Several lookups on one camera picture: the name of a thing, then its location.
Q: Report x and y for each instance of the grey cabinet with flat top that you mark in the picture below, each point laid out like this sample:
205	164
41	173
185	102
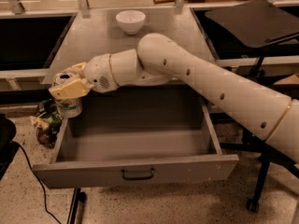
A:
100	34

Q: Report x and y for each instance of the black metal drawer handle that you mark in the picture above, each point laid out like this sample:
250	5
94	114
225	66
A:
137	175

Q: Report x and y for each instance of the open grey top drawer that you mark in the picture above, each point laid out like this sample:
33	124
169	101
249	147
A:
168	130

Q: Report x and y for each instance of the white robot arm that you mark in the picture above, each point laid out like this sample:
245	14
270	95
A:
270	115

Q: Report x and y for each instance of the white ceramic bowl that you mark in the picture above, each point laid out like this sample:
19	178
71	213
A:
131	21

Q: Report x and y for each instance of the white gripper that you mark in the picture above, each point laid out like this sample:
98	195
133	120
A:
97	73

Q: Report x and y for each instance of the black equipment at left edge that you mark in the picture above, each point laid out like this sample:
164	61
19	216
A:
8	148

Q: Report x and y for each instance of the black stand leg with caster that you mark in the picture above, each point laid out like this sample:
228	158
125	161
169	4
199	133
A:
78	197

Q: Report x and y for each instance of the green white 7up can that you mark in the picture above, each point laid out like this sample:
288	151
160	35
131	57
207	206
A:
67	108

